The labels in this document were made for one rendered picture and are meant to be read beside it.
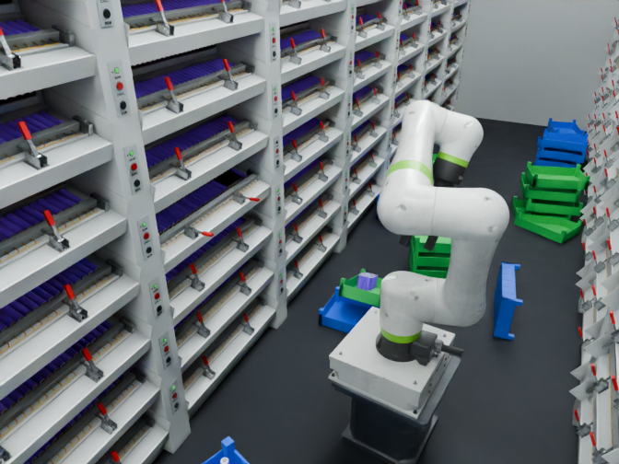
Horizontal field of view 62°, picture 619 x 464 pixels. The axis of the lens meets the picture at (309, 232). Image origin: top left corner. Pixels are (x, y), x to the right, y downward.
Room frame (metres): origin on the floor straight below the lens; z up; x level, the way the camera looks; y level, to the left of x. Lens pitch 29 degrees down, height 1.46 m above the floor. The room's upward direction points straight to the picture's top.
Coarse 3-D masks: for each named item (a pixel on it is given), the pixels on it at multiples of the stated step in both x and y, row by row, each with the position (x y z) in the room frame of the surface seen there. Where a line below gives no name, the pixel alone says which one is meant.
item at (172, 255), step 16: (272, 176) 1.75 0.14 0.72; (192, 192) 1.58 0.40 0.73; (240, 192) 1.65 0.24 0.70; (256, 192) 1.68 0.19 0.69; (224, 208) 1.54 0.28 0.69; (240, 208) 1.57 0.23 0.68; (208, 224) 1.44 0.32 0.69; (224, 224) 1.48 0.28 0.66; (176, 240) 1.32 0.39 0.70; (192, 240) 1.34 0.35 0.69; (208, 240) 1.41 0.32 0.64; (176, 256) 1.26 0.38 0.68
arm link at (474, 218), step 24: (456, 192) 1.02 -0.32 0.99; (480, 192) 1.01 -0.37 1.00; (456, 216) 0.98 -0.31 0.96; (480, 216) 0.96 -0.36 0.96; (504, 216) 0.97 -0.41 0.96; (456, 240) 1.01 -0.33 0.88; (480, 240) 0.96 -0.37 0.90; (456, 264) 1.05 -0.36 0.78; (480, 264) 1.02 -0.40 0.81; (456, 288) 1.09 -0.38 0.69; (480, 288) 1.08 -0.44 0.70; (456, 312) 1.11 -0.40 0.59; (480, 312) 1.12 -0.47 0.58
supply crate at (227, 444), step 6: (228, 438) 0.73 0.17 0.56; (222, 444) 0.72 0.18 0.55; (228, 444) 0.72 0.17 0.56; (222, 450) 0.72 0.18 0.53; (228, 450) 0.71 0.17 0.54; (234, 450) 0.72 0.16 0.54; (216, 456) 0.71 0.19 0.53; (222, 456) 0.72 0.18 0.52; (228, 456) 0.71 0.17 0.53; (234, 456) 0.72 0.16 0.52; (240, 456) 0.71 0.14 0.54; (204, 462) 0.69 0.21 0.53; (210, 462) 0.70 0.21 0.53; (216, 462) 0.71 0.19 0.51; (234, 462) 0.72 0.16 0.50; (240, 462) 0.70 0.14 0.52; (246, 462) 0.69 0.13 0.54
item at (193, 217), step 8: (256, 176) 1.75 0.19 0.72; (240, 184) 1.67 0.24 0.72; (248, 184) 1.71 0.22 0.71; (224, 192) 1.59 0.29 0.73; (216, 200) 1.54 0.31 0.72; (224, 200) 1.57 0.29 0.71; (232, 200) 1.58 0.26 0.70; (200, 208) 1.47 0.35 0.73; (208, 208) 1.48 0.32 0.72; (192, 216) 1.42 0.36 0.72; (200, 216) 1.45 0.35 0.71; (208, 216) 1.46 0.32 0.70; (184, 224) 1.37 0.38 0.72; (168, 232) 1.32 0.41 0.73; (176, 232) 1.34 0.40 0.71; (160, 240) 1.28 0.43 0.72
